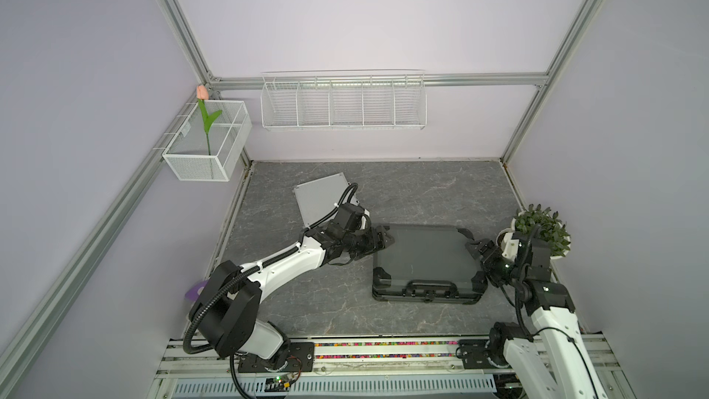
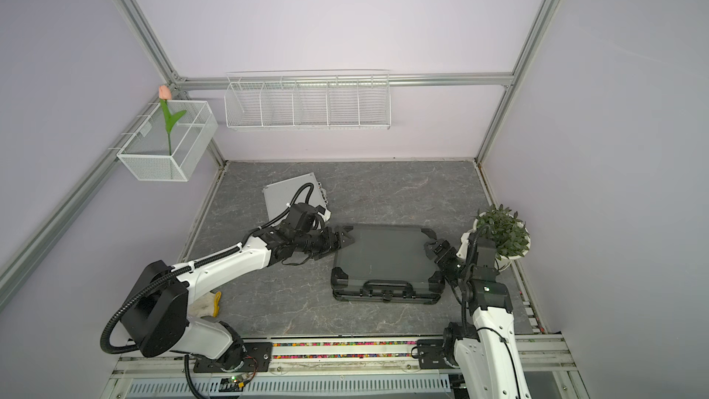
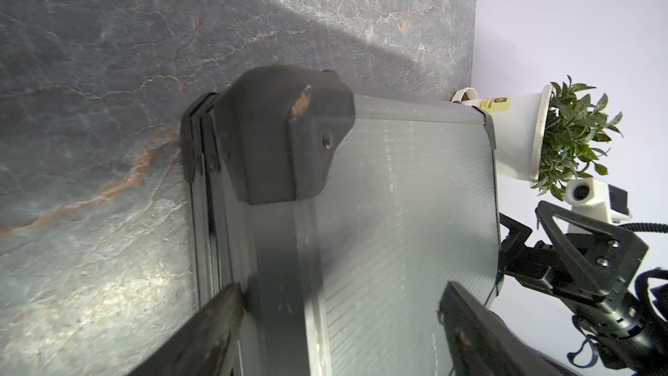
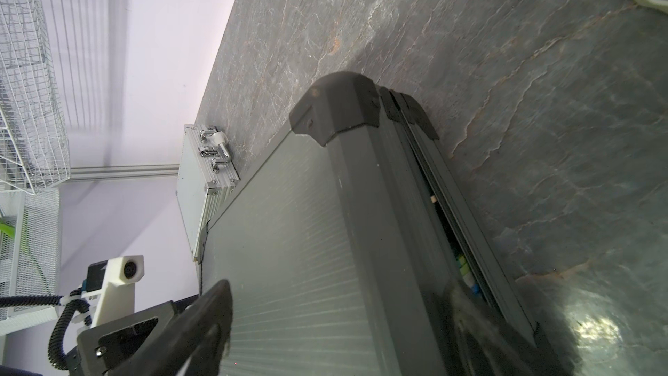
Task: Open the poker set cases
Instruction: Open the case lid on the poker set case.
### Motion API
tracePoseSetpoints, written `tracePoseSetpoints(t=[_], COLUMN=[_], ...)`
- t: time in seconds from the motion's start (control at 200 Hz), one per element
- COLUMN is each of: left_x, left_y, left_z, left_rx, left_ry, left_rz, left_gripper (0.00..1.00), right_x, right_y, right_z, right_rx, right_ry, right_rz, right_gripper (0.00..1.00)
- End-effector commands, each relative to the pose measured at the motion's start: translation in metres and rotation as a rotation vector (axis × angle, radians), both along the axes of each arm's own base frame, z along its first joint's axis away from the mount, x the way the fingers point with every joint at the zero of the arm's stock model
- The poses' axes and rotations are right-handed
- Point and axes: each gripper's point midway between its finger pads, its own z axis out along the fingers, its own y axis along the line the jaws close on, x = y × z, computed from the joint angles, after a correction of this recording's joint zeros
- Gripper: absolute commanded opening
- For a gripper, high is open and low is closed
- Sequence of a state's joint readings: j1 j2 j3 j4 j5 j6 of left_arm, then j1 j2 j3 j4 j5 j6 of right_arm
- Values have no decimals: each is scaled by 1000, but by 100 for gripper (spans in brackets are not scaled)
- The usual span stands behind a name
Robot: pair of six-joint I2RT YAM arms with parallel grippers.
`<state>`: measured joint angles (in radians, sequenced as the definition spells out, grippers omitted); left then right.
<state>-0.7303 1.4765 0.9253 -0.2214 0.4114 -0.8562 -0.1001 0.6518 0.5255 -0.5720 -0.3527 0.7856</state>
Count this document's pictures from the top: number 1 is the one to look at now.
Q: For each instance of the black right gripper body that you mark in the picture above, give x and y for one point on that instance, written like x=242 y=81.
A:
x=495 y=265

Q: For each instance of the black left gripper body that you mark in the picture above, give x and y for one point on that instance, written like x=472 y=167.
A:
x=364 y=243

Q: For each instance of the dark grey poker case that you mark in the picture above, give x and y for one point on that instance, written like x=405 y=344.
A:
x=430 y=264

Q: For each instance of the silver aluminium poker case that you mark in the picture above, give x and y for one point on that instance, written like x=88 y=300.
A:
x=318 y=197

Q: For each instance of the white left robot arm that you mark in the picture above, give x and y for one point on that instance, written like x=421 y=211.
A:
x=224 y=318

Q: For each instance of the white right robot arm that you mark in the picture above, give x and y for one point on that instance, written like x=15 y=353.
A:
x=544 y=347

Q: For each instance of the white plant pot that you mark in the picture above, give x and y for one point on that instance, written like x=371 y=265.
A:
x=553 y=232

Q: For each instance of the green potted plant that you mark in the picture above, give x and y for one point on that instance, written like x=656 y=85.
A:
x=547 y=226

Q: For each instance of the pink purple toy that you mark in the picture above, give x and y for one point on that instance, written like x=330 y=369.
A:
x=195 y=291

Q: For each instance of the pink artificial tulip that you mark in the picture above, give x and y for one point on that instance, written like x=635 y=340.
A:
x=208 y=119

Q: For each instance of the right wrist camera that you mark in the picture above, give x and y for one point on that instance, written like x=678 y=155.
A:
x=510 y=242

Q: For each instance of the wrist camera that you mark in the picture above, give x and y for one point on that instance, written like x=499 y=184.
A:
x=349 y=216
x=510 y=242

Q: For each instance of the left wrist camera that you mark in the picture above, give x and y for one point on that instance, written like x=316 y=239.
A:
x=349 y=216

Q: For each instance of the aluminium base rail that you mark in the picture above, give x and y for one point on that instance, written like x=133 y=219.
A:
x=348 y=366

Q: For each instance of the white wire wall shelf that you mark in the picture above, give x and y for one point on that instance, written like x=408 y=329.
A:
x=339 y=107

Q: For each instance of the white mesh wall basket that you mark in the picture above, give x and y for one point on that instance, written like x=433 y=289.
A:
x=187 y=155

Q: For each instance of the aluminium horizontal frame bar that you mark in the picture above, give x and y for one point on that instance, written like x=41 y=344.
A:
x=537 y=79

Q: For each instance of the aluminium frame corner post right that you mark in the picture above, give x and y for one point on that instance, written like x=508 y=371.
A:
x=574 y=35

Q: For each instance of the aluminium frame corner post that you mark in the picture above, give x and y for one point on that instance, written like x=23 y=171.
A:
x=574 y=35
x=187 y=41

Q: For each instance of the aluminium frame corner post left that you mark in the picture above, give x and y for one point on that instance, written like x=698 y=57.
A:
x=187 y=41

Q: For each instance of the aluminium left side frame bar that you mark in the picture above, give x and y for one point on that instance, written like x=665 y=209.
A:
x=65 y=173

